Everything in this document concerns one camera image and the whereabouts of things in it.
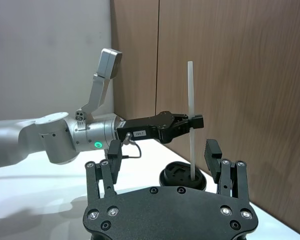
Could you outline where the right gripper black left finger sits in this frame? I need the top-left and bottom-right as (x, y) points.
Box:
(84, 139), (122, 204)

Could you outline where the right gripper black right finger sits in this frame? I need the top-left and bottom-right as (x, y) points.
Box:
(203, 138), (250, 202)

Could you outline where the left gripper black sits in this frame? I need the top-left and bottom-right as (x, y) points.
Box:
(116, 110), (205, 145)

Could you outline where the white plastic straw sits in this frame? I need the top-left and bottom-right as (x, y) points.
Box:
(187, 60), (199, 181)

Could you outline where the black plastic cup lid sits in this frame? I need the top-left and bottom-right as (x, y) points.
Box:
(159, 161), (207, 191)

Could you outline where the thin dark gripper cable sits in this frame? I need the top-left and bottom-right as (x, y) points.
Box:
(121, 132), (142, 159)

